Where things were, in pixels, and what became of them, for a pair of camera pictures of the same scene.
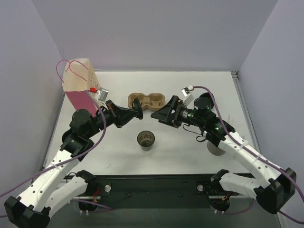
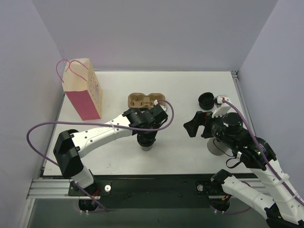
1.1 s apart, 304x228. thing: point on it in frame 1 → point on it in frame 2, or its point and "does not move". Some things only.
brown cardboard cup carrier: [154, 101] does not move
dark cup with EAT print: [146, 139] does not move
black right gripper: [176, 113] → [206, 125]
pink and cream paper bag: [80, 83] does not move
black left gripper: [114, 114] → [146, 141]
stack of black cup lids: [205, 101] does not move
